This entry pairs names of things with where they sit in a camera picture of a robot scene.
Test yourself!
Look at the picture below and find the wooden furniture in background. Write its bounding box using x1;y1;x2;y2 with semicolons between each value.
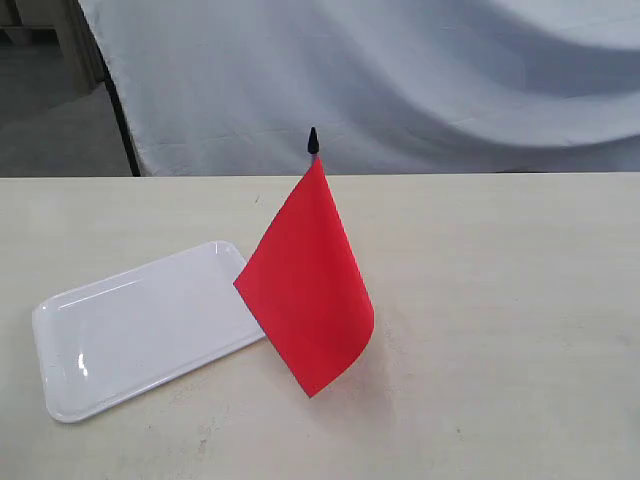
1;0;104;95

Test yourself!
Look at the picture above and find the white backdrop cloth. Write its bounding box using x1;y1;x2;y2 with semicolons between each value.
81;1;639;176

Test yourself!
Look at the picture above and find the red flag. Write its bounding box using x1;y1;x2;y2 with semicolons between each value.
234;131;374;397

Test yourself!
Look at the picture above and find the white rectangular plastic tray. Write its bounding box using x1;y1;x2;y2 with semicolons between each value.
32;241;265;423

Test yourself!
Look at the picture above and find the black backdrop stand pole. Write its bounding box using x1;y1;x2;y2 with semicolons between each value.
99;49;142;177

